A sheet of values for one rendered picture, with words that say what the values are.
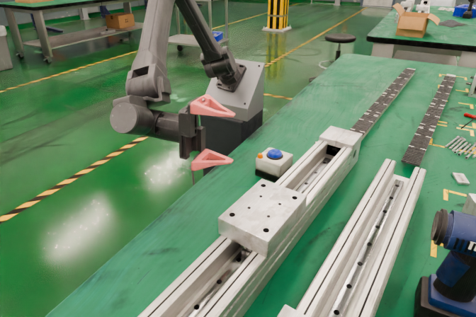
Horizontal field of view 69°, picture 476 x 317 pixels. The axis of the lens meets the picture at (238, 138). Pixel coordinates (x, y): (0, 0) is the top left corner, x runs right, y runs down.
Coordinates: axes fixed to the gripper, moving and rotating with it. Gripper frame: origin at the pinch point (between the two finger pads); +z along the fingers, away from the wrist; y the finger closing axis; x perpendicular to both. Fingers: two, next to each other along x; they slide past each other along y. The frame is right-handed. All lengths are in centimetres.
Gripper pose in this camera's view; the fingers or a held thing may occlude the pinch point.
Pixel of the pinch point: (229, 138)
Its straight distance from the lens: 65.9
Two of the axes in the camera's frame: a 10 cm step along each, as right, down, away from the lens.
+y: 0.5, -9.1, -4.1
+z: 9.4, 1.8, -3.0
